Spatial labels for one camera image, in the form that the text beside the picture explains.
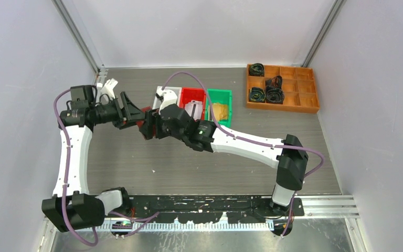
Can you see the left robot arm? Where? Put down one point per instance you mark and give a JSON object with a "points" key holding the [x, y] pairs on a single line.
{"points": [[71, 206]]}

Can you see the red plastic bin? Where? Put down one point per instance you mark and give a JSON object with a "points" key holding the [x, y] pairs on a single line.
{"points": [[189, 94]]}

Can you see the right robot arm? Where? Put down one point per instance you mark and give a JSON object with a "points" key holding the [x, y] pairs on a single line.
{"points": [[286, 156]]}

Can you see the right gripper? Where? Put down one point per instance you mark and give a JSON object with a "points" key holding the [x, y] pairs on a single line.
{"points": [[147, 127]]}

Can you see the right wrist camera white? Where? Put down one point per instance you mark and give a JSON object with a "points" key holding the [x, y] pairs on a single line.
{"points": [[166, 97]]}

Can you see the red leather card holder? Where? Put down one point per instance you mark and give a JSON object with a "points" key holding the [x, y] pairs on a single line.
{"points": [[142, 120]]}

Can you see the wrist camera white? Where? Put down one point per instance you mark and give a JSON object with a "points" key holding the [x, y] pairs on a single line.
{"points": [[166, 97], [106, 91]]}

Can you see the orange compartment tray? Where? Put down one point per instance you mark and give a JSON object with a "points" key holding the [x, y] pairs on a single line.
{"points": [[298, 86]]}

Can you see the gold credit card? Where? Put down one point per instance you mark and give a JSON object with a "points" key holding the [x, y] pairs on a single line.
{"points": [[220, 112]]}

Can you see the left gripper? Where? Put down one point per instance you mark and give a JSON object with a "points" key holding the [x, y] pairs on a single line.
{"points": [[133, 113]]}

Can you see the green plastic bin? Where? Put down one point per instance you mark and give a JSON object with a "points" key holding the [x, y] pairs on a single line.
{"points": [[225, 97]]}

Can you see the white credit card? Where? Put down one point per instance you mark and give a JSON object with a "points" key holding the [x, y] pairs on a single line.
{"points": [[194, 109]]}

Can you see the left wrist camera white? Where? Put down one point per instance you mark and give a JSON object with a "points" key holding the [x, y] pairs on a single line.
{"points": [[106, 91]]}

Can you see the white plastic bin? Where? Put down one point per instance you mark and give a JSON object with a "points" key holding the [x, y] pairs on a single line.
{"points": [[177, 90]]}

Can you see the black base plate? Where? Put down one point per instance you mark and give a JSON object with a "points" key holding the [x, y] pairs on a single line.
{"points": [[201, 209]]}

